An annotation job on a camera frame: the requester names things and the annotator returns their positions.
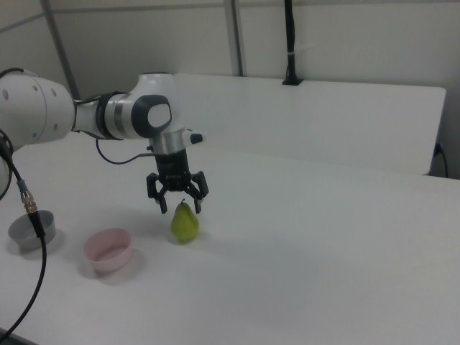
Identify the white side table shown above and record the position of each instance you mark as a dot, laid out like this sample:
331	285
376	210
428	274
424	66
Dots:
323	118

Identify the grey metal corner partition post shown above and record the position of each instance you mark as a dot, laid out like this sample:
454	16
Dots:
66	54

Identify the green pear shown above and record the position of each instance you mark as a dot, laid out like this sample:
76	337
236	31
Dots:
184	224

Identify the black clamped camera pole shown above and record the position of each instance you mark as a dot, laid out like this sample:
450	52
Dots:
290	36

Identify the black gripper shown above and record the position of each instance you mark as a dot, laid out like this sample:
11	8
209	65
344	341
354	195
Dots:
173	169

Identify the pink plastic bowl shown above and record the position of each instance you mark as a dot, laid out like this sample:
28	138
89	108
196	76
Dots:
108	264

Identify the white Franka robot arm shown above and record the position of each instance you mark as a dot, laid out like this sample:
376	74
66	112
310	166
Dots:
36	108

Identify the grey plastic bowl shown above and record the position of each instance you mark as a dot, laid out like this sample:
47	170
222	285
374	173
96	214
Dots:
49	230

